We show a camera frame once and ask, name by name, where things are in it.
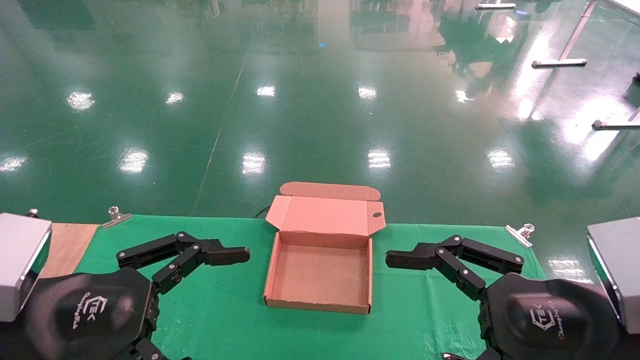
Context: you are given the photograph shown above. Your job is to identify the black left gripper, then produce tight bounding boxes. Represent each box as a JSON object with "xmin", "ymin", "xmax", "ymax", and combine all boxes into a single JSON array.
[{"xmin": 22, "ymin": 267, "xmax": 193, "ymax": 360}]

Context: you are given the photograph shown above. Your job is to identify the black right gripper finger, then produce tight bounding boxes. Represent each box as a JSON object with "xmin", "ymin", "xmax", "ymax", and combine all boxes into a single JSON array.
[{"xmin": 386, "ymin": 235, "xmax": 525, "ymax": 301}]

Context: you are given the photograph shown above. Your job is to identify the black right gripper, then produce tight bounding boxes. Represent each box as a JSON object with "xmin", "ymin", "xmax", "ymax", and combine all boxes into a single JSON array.
[{"xmin": 475, "ymin": 272, "xmax": 626, "ymax": 360}]

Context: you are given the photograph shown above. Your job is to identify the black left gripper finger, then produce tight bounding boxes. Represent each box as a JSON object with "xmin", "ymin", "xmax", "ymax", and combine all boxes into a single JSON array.
[{"xmin": 116, "ymin": 231, "xmax": 251, "ymax": 296}]

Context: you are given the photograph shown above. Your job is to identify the open brown cardboard box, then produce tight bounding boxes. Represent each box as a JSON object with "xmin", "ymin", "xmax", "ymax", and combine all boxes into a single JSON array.
[{"xmin": 263, "ymin": 181, "xmax": 387, "ymax": 315}]

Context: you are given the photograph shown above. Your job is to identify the green cloth mat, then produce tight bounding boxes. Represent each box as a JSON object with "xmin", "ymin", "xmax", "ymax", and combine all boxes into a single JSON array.
[{"xmin": 75, "ymin": 215, "xmax": 548, "ymax": 360}]

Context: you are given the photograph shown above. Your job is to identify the silver binder clip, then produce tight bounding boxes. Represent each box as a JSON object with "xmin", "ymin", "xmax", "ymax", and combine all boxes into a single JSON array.
[
  {"xmin": 102, "ymin": 206, "xmax": 132, "ymax": 230},
  {"xmin": 504, "ymin": 223, "xmax": 536, "ymax": 249}
]

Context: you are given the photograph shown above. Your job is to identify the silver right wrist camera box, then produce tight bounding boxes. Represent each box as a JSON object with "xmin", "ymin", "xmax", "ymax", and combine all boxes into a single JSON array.
[{"xmin": 586, "ymin": 217, "xmax": 640, "ymax": 335}]

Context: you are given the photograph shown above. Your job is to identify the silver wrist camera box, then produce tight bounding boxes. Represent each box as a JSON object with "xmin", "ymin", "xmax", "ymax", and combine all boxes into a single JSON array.
[
  {"xmin": 0, "ymin": 212, "xmax": 53, "ymax": 323},
  {"xmin": 586, "ymin": 217, "xmax": 640, "ymax": 335}
]

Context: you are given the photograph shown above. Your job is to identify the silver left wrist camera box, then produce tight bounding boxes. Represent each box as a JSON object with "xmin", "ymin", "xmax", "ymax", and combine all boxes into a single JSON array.
[{"xmin": 0, "ymin": 212, "xmax": 53, "ymax": 323}]

